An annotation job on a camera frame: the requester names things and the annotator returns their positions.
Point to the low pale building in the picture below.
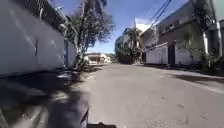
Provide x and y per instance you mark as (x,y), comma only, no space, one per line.
(96,58)

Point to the clump of green trees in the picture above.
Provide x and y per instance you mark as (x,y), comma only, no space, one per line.
(128,50)

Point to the grey concrete road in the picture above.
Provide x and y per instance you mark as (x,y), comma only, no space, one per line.
(140,96)

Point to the leafy roadside tree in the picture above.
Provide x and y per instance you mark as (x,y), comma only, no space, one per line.
(91,25)

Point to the robot's own part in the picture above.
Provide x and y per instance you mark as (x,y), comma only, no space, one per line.
(101,126)

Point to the brown multi-storey building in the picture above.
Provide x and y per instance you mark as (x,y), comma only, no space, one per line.
(176,26)

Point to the thin tree with bushes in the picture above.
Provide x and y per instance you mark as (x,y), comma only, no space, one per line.
(200,20)

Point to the white wall with dark gate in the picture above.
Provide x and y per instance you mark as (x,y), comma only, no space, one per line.
(156,54)

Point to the long white wall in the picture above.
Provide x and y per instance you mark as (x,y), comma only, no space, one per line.
(26,43)

